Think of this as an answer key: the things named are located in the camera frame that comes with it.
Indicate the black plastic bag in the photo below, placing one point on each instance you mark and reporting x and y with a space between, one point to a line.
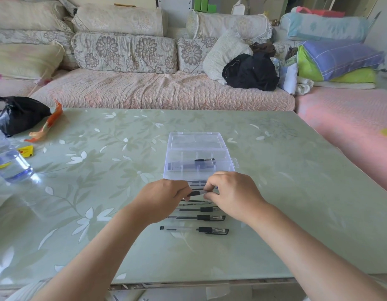
21 115

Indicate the brown garment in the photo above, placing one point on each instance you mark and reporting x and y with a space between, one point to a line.
263 49

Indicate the clear water bottle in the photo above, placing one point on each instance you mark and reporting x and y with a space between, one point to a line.
10 167

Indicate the orange snack wrapper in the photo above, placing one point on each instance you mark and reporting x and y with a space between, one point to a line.
54 117

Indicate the cream sofa bolster cushion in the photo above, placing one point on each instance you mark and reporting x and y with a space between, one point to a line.
27 14
229 26
118 20

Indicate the person's right hand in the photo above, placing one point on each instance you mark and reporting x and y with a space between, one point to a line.
237 197

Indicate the yellow tag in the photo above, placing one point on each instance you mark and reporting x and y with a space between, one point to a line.
26 151

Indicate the white towel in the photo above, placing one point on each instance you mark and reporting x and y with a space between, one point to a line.
304 87

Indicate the black clothing bundle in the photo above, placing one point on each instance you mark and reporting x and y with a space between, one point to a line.
251 72

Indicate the green bottle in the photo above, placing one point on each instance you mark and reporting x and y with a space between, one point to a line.
197 3
204 3

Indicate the person's right forearm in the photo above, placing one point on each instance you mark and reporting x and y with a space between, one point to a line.
315 253

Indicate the white textured pillow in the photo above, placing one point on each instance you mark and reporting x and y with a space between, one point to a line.
222 56

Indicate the salmon pink sofa seat cover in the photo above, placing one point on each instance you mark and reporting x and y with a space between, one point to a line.
340 115

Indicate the brown wooden stick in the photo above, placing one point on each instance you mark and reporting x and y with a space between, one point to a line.
124 5

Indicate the pink quilted sofa seat cover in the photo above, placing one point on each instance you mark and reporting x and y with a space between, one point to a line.
155 90

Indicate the person's left hand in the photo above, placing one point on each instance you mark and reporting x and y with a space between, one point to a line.
159 200

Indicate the person's left forearm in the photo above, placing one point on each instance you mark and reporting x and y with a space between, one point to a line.
90 260

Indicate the grey table frame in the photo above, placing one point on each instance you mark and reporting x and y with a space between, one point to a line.
181 286

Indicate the clear plastic storage box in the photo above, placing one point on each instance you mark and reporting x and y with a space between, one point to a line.
196 141

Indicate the pale pink sofa seat cover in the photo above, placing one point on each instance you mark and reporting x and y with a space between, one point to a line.
11 87

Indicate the floral sofa back cushion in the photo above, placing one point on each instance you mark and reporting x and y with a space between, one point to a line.
281 49
191 54
124 53
40 35

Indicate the black pen refill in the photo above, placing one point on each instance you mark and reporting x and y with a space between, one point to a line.
196 201

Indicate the white tissue pack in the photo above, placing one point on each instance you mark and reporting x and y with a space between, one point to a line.
238 9

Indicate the white cabinet with black frame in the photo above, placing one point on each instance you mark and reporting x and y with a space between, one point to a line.
176 10

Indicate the light blue bolster pillow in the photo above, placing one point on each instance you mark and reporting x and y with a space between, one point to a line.
325 27

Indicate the white and blue cloth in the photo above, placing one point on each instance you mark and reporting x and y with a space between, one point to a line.
289 79

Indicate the pile of black gel pens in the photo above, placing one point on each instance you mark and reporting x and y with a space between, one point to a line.
212 218

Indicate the pale yellow pillow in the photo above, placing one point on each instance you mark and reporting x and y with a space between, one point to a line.
25 61

